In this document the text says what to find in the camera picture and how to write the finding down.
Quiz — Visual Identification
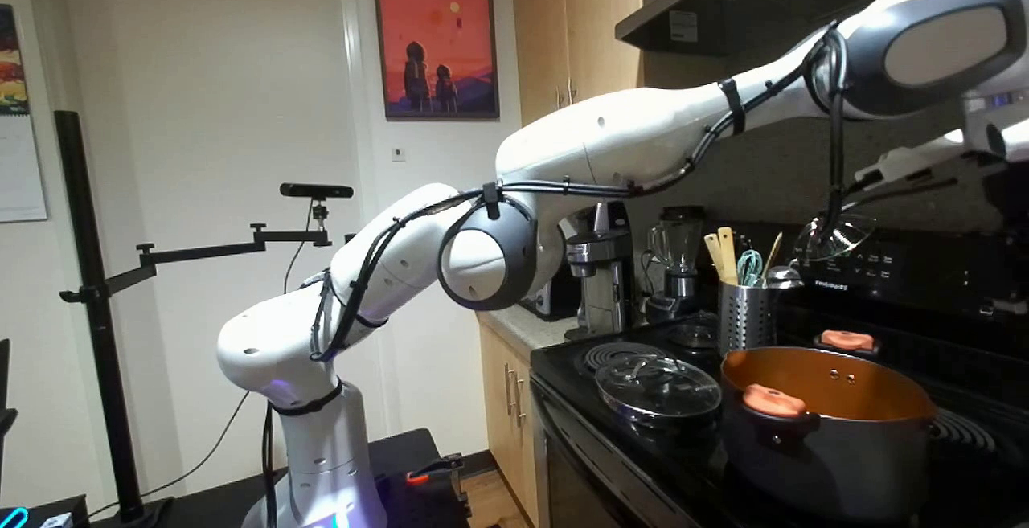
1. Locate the glass pot lid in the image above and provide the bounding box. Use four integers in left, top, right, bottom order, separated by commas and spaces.
594, 353, 723, 422

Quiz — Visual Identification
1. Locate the black toaster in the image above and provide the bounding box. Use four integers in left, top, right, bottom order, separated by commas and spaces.
520, 273, 582, 322

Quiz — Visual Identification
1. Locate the silver coffee maker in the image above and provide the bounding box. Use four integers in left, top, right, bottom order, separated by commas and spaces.
562, 202, 637, 342

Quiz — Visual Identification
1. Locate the coil burner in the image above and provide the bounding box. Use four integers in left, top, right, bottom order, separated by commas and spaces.
582, 341, 669, 374
928, 406, 1007, 466
666, 313, 721, 350

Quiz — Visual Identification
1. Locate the blender with glass jar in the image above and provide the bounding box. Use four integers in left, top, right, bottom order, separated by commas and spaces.
646, 206, 707, 325

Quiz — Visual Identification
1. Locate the wooden base cabinet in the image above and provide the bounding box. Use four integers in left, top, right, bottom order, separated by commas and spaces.
478, 321, 541, 526

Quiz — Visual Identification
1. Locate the pair of wooden spatulas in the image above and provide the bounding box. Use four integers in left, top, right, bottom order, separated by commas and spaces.
704, 227, 738, 286

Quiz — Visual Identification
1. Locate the framed orange picture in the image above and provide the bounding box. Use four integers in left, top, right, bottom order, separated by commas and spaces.
372, 0, 501, 121

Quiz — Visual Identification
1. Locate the teal whisk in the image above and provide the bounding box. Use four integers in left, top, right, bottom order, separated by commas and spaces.
736, 249, 765, 289

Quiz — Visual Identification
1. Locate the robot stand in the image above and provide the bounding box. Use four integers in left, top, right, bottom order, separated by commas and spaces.
0, 428, 472, 528

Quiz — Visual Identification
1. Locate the perforated metal utensil holder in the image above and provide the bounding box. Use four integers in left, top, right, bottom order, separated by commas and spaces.
717, 280, 777, 357

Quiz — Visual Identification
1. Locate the black electric stove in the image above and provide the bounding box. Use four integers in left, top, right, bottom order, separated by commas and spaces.
530, 221, 1029, 528

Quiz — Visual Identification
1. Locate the black range hood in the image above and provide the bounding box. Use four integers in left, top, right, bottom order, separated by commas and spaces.
615, 0, 935, 59

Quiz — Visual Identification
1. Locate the clear glass lid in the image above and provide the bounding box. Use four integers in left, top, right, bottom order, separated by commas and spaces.
791, 213, 878, 264

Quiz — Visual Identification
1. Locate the oven door handle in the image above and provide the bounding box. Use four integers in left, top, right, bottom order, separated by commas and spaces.
531, 374, 555, 528

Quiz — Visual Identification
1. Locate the wooden wall cabinet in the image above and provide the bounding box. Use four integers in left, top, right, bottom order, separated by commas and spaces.
510, 0, 646, 128

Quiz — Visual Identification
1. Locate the clamp with red handle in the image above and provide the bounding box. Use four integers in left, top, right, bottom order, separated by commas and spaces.
404, 453, 466, 486

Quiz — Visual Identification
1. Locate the grey pot with orange handles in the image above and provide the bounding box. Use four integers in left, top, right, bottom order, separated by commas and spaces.
720, 329, 939, 523

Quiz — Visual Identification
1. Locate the black cable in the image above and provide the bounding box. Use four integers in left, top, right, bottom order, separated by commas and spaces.
87, 390, 252, 519

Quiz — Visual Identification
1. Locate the camera on mount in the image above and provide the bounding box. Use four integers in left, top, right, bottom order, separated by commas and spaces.
54, 110, 355, 526

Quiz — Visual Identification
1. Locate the wall calendar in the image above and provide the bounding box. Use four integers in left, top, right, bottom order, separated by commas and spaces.
0, 3, 48, 224

